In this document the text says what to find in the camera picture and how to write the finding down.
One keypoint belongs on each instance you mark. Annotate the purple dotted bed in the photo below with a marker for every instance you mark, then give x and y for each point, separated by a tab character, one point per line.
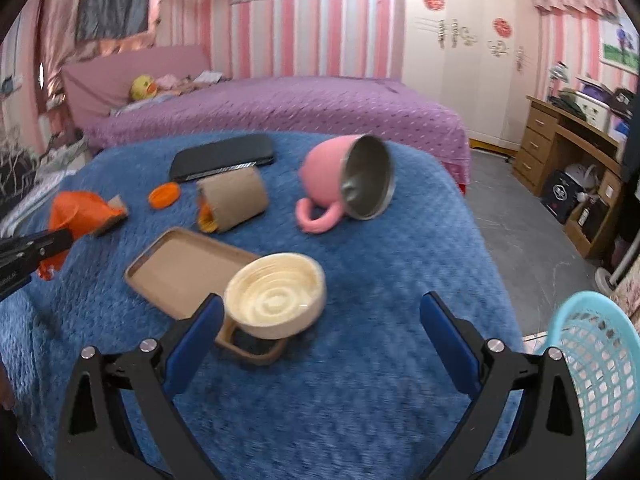
332	105

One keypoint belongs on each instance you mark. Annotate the black box under desk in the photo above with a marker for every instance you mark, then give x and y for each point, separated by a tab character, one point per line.
562	193

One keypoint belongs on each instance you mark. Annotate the cream round bowl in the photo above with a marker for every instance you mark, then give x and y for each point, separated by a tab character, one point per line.
276	296

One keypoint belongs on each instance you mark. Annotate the pink headboard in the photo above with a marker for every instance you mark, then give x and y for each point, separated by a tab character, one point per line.
94	88

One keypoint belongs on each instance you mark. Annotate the black phone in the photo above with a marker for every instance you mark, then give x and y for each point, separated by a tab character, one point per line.
255	149

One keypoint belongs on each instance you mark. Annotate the orange bottle cap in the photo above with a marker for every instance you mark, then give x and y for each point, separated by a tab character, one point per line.
164	195

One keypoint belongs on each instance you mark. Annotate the yellow duck plush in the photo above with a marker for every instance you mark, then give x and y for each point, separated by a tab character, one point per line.
142	88

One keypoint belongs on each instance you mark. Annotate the orange plastic bag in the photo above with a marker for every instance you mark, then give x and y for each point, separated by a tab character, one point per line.
81	212

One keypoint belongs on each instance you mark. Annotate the small framed photo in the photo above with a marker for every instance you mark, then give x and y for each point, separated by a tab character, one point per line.
619	43

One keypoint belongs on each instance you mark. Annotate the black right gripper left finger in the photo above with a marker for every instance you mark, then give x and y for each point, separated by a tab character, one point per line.
95	438

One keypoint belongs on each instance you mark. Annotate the light blue plastic basket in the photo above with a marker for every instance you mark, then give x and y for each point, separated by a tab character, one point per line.
601	349

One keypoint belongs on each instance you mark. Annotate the cream wardrobe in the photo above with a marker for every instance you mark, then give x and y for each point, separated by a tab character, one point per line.
479	58

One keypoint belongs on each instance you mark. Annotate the grey hanging cloth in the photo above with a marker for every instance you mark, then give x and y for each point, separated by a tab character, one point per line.
111	19

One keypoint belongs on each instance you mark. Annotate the tan phone case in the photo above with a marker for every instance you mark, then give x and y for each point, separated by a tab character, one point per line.
182	268

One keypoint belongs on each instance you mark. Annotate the pink metal-lined mug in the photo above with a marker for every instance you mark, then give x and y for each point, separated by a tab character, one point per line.
345	176

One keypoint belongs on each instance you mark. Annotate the small cardboard tube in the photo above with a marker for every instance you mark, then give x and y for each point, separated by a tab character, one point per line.
120	214

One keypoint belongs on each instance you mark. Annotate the cardboard tube with orange peel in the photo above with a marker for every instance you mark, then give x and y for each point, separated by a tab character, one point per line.
229	199

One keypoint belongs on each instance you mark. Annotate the white storage box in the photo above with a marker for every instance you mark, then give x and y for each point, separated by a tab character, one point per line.
597	113

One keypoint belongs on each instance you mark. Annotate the blue textured blanket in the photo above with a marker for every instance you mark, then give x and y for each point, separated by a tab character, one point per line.
360	390

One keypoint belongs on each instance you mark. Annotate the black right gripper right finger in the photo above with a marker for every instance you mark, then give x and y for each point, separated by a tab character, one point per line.
546	439

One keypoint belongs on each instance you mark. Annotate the wooden desk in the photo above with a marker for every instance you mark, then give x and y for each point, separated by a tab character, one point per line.
554	139

